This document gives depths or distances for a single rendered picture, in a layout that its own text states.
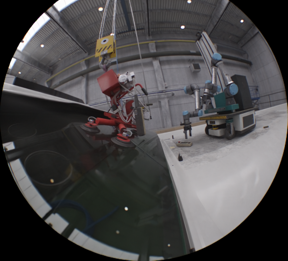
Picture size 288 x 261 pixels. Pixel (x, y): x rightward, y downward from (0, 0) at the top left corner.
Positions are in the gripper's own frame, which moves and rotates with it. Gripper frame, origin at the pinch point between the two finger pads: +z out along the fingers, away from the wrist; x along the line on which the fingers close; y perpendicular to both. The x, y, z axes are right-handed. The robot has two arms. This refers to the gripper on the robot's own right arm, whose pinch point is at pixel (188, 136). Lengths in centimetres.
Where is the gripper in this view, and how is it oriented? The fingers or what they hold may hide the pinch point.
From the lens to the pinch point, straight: 129.7
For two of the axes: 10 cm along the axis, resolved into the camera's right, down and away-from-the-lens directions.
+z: 1.5, 9.9, -0.5
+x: 7.5, -0.8, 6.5
